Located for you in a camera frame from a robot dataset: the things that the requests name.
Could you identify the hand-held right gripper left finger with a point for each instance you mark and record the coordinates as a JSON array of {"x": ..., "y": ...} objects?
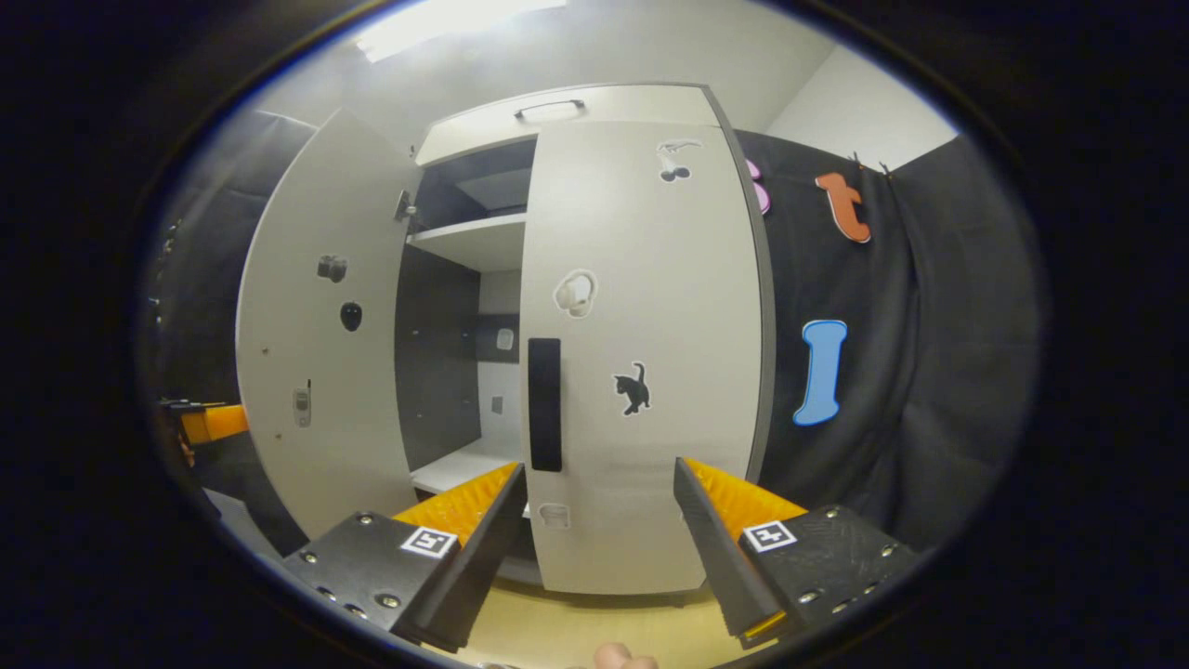
[{"x": 483, "y": 557}]

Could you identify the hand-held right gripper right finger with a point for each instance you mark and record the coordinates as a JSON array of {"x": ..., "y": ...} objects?
[{"x": 715, "y": 557}]

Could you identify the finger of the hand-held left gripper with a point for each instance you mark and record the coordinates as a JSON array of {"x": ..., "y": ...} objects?
[{"x": 223, "y": 423}]

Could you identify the white cabinet door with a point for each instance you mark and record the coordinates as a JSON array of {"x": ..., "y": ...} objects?
[
  {"x": 669, "y": 279},
  {"x": 279, "y": 325}
]

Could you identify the white cabinet with grey interior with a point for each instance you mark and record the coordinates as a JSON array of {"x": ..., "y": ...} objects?
[{"x": 469, "y": 243}]

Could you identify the black backdrop cloth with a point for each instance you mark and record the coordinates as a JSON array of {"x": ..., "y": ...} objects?
[
  {"x": 929, "y": 372},
  {"x": 204, "y": 279}
]

